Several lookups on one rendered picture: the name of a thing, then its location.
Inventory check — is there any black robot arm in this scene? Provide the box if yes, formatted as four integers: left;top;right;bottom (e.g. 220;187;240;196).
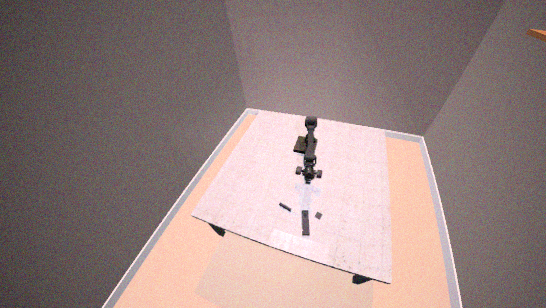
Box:
304;116;317;181

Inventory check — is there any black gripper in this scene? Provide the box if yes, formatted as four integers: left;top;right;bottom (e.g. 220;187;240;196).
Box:
295;166;322;179

